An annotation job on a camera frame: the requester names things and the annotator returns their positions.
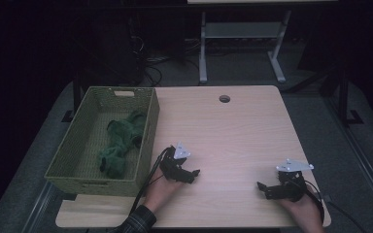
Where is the green woven basket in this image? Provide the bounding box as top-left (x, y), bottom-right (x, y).
top-left (44, 85), bottom-right (160, 198)

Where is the black metal stand leg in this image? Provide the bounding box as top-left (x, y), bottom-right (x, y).
top-left (61, 72), bottom-right (83, 123)
top-left (336, 69), bottom-right (364, 128)

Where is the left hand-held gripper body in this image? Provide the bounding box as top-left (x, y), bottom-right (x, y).
top-left (159, 141), bottom-right (191, 182)

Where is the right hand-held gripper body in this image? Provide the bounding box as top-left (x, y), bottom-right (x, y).
top-left (273, 158), bottom-right (315, 203)

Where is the grey metal stand frame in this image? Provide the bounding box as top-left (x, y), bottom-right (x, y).
top-left (198, 10), bottom-right (292, 85)

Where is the green plush garment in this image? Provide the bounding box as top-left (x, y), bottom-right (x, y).
top-left (97, 110), bottom-right (148, 180)

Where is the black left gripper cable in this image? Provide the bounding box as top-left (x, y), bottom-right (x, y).
top-left (127, 147), bottom-right (173, 216)

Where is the person's right hand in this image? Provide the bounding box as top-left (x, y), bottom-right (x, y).
top-left (280, 195), bottom-right (325, 233)

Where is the person's left hand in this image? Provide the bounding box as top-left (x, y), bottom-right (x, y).
top-left (142, 168), bottom-right (184, 214)

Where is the grey metal floor rail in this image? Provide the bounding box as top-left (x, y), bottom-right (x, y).
top-left (323, 96), bottom-right (373, 224)
top-left (21, 181), bottom-right (56, 233)

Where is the tangle of floor cables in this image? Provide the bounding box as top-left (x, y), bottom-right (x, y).
top-left (130, 35), bottom-right (202, 87)

